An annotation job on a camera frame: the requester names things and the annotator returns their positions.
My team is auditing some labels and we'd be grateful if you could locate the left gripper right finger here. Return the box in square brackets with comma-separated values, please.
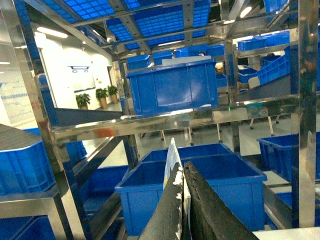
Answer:
[184, 161, 258, 240]

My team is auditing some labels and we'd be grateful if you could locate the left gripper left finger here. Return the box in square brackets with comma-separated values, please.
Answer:
[138, 163, 184, 240]

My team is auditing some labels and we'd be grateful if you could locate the flower gift bag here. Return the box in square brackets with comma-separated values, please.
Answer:
[163, 138, 191, 223]

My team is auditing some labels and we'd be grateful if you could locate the blue bin front lower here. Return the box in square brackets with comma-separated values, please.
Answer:
[115, 143, 267, 237]

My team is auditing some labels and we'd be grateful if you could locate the large blue plastic bin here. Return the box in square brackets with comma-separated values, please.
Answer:
[126, 59, 219, 117]

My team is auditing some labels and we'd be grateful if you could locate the stainless steel shelf edge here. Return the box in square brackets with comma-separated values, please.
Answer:
[52, 99, 320, 145]

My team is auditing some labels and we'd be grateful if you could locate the potted plant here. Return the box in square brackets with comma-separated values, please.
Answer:
[75, 93, 91, 110]

